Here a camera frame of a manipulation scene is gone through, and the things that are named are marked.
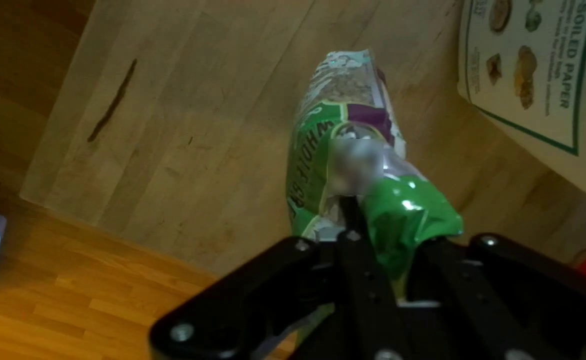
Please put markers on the white compost bin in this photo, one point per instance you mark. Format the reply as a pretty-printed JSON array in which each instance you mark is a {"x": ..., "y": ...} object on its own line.
[{"x": 522, "y": 64}]

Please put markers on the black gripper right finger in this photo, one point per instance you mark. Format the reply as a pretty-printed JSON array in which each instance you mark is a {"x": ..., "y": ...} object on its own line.
[{"x": 496, "y": 301}]

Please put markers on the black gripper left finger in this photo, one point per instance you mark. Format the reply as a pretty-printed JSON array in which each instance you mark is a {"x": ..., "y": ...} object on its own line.
[{"x": 250, "y": 311}]

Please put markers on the clear green snack packet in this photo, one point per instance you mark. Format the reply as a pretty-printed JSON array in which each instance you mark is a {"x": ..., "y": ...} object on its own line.
[{"x": 346, "y": 145}]

